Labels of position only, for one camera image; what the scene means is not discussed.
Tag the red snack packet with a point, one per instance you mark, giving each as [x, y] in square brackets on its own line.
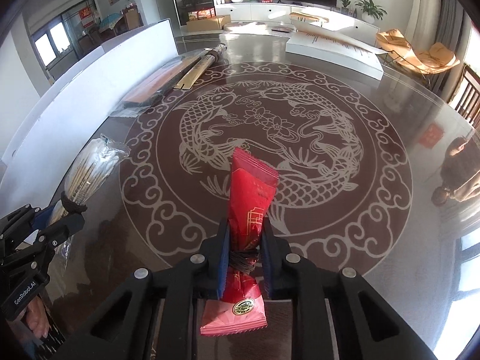
[253, 185]

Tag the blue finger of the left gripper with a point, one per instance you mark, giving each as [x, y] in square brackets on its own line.
[58, 232]

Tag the plastic bag with wooden board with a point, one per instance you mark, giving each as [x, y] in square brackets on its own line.
[153, 88]

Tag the bag of cotton swabs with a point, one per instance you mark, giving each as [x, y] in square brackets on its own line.
[91, 167]

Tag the potted green plant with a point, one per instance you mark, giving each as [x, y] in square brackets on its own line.
[370, 12]

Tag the cardboard box on floor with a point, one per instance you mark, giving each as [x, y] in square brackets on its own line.
[215, 23]

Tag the orange lounge chair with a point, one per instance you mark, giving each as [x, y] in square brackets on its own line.
[399, 51]

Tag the dining table with chairs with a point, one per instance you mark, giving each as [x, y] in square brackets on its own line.
[115, 25]

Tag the white tv cabinet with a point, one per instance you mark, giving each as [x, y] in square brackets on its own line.
[279, 12]

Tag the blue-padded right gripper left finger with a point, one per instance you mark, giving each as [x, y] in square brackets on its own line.
[152, 315]

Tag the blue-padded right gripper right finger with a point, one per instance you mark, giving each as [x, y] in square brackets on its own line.
[336, 315]

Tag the person's left hand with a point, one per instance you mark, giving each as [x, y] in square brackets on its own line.
[36, 318]

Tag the white flat box on table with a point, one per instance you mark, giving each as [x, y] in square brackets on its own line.
[338, 49]

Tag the bamboo slip scroll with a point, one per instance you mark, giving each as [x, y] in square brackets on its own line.
[198, 69]

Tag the white storage box with cork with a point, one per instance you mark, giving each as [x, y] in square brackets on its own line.
[74, 108]

